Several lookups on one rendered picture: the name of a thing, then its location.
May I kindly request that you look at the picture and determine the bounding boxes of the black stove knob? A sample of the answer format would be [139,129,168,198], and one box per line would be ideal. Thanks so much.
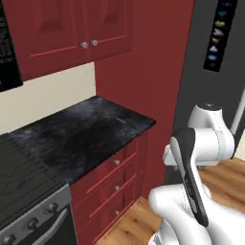
[1,233,16,245]
[45,201,59,215]
[24,215,40,232]

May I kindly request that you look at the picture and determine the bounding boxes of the dark grey fridge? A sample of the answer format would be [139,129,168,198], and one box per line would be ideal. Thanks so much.
[164,0,245,187]

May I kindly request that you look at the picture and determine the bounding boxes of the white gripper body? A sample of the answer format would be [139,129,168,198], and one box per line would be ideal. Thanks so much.
[163,144,179,167]

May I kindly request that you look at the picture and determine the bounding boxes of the pale grey fridge handle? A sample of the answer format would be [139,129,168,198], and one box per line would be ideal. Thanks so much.
[229,88,245,136]

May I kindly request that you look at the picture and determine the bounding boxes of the black microwave oven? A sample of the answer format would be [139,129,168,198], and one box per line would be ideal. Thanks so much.
[0,0,24,94]

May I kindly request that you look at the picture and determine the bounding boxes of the tall red cabinet panel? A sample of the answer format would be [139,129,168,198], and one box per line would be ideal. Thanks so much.
[95,0,195,199]

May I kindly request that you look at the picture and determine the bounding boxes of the silver oven door handle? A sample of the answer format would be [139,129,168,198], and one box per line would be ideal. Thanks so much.
[31,208,70,245]

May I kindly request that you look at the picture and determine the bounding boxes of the red drawer front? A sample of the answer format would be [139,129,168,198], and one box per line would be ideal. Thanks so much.
[74,178,149,245]
[71,155,149,232]
[69,132,149,209]

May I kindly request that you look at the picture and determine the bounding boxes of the black and silver stove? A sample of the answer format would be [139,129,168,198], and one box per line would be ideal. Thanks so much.
[0,133,78,245]

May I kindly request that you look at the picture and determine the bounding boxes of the red wall cupboard door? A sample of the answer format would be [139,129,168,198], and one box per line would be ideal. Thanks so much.
[2,0,93,82]
[83,0,134,62]

